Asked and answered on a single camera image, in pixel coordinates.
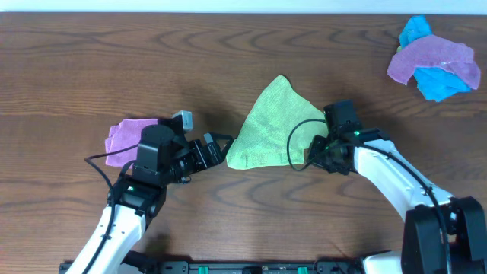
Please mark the crumpled blue cloth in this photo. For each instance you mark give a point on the crumpled blue cloth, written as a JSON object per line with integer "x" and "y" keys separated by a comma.
{"x": 434, "y": 83}

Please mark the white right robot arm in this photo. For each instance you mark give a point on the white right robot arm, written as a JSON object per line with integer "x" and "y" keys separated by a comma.
{"x": 442, "y": 233}

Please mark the folded purple cloth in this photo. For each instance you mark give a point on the folded purple cloth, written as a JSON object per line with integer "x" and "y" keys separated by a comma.
{"x": 126, "y": 134}

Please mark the crumpled purple cloth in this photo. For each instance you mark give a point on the crumpled purple cloth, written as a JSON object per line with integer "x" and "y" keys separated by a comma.
{"x": 435, "y": 52}

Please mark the green microfiber cloth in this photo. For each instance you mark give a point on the green microfiber cloth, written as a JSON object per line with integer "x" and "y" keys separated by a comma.
{"x": 278, "y": 129}

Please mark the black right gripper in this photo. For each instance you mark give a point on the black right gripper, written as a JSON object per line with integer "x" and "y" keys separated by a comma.
{"x": 317, "y": 142}

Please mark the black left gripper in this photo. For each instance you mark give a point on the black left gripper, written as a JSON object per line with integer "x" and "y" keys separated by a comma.
{"x": 212, "y": 149}

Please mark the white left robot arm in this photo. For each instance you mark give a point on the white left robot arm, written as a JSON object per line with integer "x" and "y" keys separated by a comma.
{"x": 164, "y": 156}

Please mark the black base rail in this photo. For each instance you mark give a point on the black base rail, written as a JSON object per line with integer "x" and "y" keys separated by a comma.
{"x": 183, "y": 267}

